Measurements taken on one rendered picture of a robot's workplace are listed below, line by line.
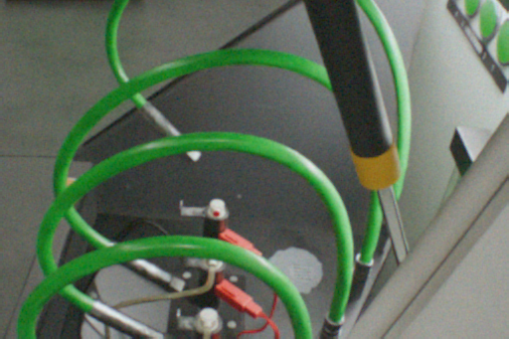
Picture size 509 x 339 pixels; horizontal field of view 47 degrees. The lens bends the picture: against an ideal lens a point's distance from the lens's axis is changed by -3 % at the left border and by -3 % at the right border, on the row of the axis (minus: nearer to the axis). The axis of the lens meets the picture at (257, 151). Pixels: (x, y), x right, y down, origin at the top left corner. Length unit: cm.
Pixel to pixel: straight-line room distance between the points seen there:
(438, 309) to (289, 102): 78
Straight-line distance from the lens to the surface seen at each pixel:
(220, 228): 71
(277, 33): 92
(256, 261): 41
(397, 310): 26
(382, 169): 26
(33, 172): 262
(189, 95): 98
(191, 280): 84
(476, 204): 23
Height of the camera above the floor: 161
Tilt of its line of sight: 36 degrees down
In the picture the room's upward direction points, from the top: 8 degrees clockwise
